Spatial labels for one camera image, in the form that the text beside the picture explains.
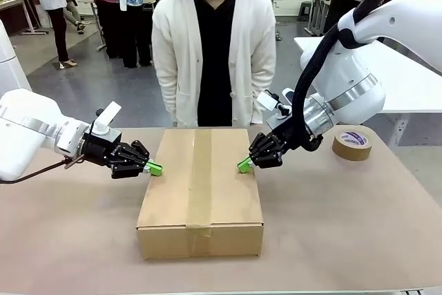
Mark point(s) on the brown cardboard box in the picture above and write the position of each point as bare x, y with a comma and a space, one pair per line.
165, 188

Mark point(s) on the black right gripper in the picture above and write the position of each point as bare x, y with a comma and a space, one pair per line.
286, 137

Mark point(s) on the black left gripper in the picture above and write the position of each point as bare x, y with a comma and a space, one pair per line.
102, 153

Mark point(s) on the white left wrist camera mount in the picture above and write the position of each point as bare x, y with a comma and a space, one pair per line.
103, 122

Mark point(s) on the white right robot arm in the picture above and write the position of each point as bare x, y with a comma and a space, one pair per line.
345, 74

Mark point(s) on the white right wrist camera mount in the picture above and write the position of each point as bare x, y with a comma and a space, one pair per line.
267, 101

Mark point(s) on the person in white cardigan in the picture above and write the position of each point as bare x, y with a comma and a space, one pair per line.
186, 49

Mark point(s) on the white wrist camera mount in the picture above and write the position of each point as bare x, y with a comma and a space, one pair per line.
267, 101
103, 122

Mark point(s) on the white side table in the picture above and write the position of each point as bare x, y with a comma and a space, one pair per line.
407, 91

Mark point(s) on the wooden top white table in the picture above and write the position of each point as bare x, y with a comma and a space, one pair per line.
17, 5

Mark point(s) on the grey plastic stool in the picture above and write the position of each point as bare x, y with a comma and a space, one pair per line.
306, 11

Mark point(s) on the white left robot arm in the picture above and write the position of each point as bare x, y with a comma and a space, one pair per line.
27, 129

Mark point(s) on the brown packing tape roll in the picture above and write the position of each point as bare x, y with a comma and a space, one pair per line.
352, 151

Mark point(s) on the brown tape strip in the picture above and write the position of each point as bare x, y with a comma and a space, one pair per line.
200, 177

